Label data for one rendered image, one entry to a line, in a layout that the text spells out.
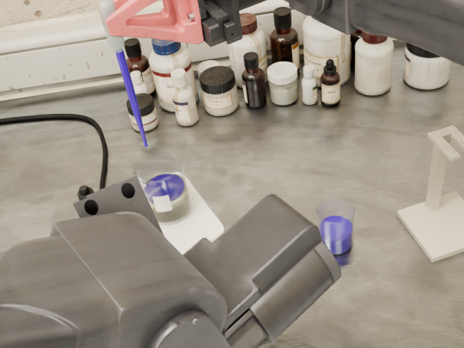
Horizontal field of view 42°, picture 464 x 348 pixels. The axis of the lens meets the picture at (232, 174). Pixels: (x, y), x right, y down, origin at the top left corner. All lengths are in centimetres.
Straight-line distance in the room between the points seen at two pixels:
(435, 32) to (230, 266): 23
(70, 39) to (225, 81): 27
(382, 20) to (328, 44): 43
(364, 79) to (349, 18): 43
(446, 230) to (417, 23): 34
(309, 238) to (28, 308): 16
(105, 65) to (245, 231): 72
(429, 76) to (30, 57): 63
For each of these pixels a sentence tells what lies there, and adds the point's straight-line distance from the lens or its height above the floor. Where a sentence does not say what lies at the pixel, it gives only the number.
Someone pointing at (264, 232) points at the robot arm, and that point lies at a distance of 34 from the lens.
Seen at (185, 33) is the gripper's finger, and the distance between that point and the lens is 52.
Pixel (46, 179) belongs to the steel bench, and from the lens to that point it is 90.
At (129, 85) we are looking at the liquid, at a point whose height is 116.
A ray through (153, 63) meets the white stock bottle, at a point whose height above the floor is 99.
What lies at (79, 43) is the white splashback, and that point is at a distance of 102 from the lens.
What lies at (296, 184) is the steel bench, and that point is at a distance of 79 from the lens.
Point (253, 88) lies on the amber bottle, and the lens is 90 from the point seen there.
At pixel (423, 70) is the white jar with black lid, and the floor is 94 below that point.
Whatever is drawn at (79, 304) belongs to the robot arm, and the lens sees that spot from 25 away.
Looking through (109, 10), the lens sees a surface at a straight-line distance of 51.
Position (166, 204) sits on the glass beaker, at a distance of 62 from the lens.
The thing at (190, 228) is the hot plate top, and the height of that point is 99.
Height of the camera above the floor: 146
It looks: 43 degrees down
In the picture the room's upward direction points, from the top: 10 degrees counter-clockwise
